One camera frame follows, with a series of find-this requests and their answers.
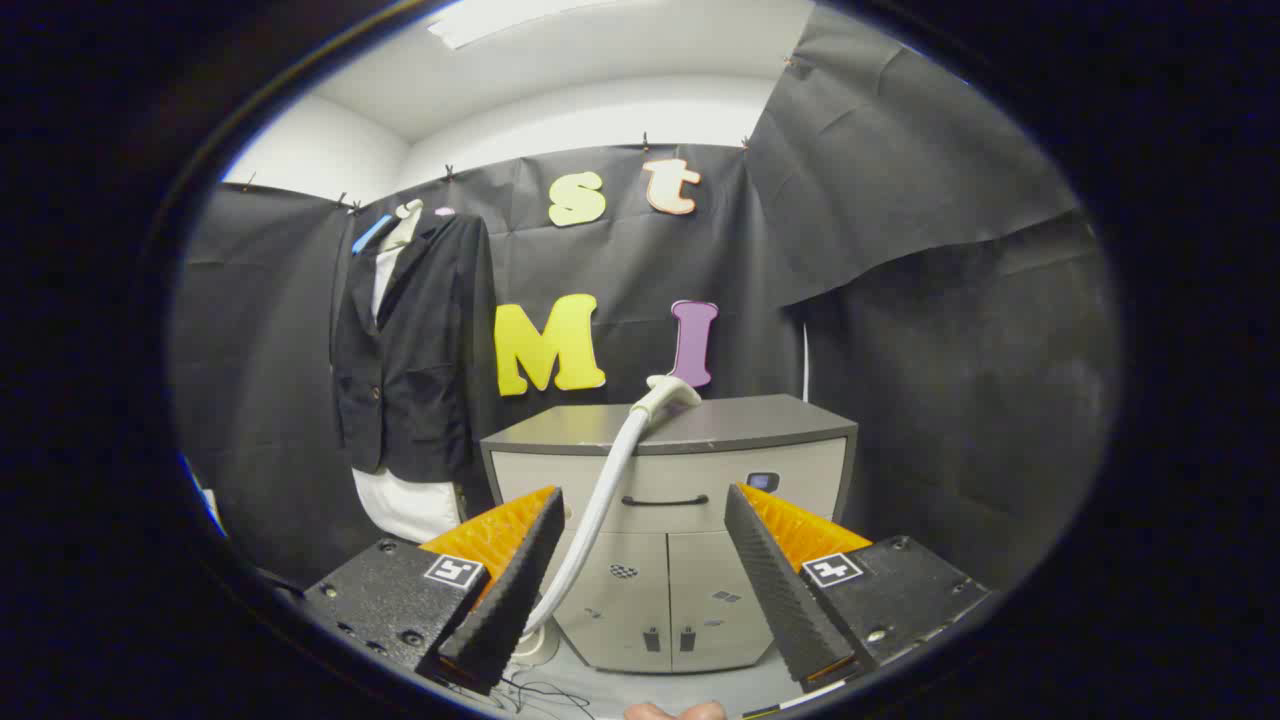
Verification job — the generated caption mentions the white shirt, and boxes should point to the white shirt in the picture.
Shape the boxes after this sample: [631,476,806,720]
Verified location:
[352,200,466,544]

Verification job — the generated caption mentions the white garment steamer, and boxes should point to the white garment steamer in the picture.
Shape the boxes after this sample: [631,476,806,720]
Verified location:
[510,375,703,669]

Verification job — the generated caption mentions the black backdrop cloth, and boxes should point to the black backdrop cloth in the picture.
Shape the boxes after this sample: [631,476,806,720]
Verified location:
[168,5,1121,591]

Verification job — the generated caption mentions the grey and beige cabinet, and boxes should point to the grey and beige cabinet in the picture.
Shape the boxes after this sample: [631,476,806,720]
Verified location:
[480,393,859,674]

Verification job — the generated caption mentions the black suit jacket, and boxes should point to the black suit jacket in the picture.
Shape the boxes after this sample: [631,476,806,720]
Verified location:
[332,212,496,486]

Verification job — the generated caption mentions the row of black backdrop clips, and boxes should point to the row of black backdrop clips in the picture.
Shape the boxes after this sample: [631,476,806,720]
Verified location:
[240,55,801,216]

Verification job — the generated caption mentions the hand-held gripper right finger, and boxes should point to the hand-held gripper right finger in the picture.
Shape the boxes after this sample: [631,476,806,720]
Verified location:
[724,482,993,693]

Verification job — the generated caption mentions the ceiling light panel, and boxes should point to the ceiling light panel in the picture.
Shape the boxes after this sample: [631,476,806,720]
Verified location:
[428,0,621,51]

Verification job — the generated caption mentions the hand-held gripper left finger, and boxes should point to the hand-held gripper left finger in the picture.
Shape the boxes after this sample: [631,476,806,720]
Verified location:
[300,486,567,696]

